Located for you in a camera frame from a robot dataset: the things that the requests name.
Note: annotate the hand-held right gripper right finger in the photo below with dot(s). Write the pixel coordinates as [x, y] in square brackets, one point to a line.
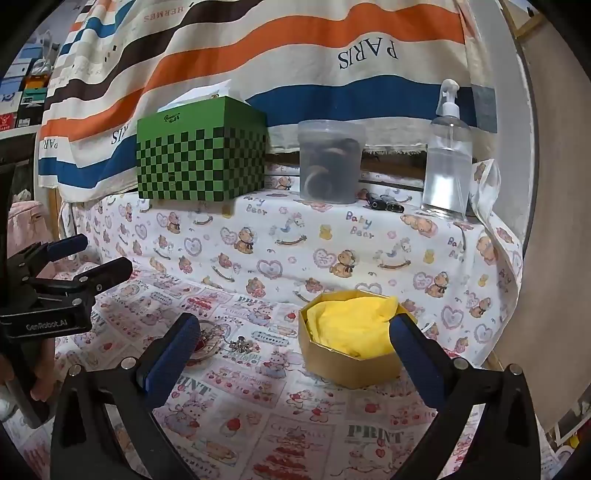
[415, 357]

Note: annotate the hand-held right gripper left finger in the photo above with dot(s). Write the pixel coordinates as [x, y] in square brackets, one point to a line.
[170, 353]

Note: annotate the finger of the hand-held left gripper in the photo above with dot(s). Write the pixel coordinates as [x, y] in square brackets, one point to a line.
[107, 272]
[69, 246]

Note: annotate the small glass dish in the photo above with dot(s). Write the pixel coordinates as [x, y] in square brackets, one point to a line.
[207, 344]

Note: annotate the silver jewelry piece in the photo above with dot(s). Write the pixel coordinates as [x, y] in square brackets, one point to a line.
[242, 346]

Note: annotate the octagonal cardboard box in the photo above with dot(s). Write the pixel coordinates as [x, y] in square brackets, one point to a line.
[341, 362]

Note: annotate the person's left hand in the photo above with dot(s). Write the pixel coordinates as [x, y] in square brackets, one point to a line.
[41, 393]

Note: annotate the pink padded cushion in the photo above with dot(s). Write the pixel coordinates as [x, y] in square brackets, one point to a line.
[25, 217]

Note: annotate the yellow tissue paper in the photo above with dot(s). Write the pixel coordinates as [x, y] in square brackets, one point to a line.
[351, 323]

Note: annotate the pink patchwork printed cloth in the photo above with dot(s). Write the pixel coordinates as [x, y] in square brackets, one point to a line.
[277, 415]

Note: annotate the green black checkered cloth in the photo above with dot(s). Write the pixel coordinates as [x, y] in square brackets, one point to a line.
[198, 157]

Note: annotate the small black clip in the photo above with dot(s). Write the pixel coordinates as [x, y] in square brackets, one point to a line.
[385, 202]

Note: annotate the bear printed cloth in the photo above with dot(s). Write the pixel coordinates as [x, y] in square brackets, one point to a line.
[286, 240]

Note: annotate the stack of shoe boxes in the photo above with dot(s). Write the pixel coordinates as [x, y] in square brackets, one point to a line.
[25, 83]

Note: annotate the clear spray bottle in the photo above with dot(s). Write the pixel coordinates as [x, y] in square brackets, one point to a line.
[445, 170]

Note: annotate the white tissue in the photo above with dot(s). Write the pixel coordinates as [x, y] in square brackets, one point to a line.
[198, 94]

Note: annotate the clear plastic lidded container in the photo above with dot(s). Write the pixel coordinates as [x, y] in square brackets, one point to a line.
[330, 161]

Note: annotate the striped hanging cloth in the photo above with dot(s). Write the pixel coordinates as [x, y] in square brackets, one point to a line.
[277, 46]

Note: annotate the wooden frame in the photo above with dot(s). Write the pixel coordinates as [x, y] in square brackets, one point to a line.
[526, 25]

